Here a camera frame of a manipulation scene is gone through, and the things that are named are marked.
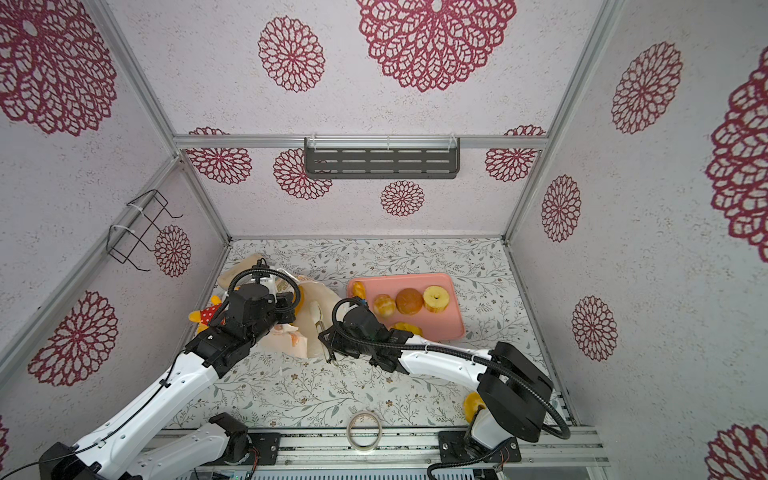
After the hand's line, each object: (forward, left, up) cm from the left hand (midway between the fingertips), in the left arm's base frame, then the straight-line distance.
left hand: (293, 300), depth 78 cm
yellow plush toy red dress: (+5, +31, -15) cm, 34 cm away
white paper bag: (-8, -2, -6) cm, 10 cm away
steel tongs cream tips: (-1, -6, -7) cm, 9 cm away
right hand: (-8, -7, -3) cm, 11 cm away
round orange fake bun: (+10, -32, -17) cm, 38 cm away
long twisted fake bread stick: (+16, -16, -18) cm, 29 cm away
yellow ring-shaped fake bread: (+10, -41, -16) cm, 46 cm away
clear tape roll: (-29, -15, -20) cm, 38 cm away
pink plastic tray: (+3, -43, -20) cm, 48 cm away
